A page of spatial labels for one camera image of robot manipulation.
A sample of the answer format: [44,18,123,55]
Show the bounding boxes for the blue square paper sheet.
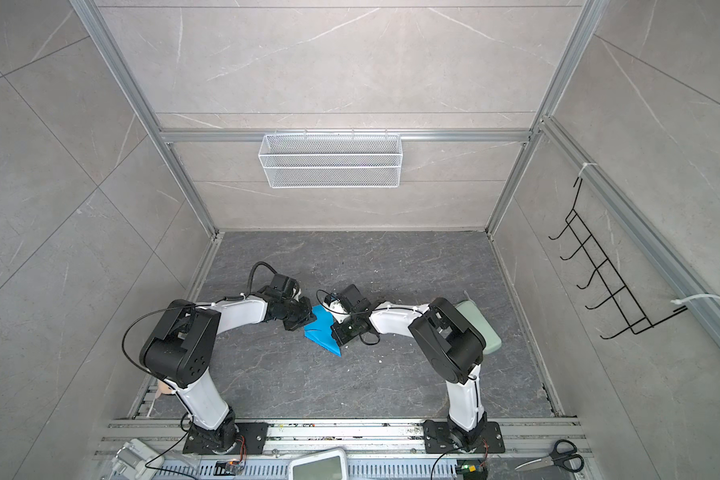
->
[303,305,341,356]

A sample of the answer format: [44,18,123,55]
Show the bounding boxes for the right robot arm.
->
[318,284,502,447]

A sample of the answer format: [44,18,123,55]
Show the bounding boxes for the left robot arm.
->
[139,274,316,453]

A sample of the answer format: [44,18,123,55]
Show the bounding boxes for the white display device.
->
[287,448,349,480]

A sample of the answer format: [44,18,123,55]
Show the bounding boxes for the plush doll toy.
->
[155,380,176,398]

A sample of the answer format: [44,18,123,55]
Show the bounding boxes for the small orange circuit board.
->
[214,460,246,476]

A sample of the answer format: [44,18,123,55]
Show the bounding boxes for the small green circuit board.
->
[456,462,488,480]

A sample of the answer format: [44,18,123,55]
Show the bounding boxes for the white clamp device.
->
[110,439,164,480]

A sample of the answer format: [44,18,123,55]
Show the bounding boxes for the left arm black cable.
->
[121,260,278,379]

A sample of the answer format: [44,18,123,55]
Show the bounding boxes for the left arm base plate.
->
[182,422,269,455]

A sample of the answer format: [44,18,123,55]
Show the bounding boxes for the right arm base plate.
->
[421,419,506,454]

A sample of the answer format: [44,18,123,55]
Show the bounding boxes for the white wire mesh basket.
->
[258,133,404,189]

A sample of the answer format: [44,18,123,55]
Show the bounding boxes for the black handled scissors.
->
[515,439,585,473]

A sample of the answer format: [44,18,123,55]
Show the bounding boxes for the black wire hook rack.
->
[548,178,689,340]

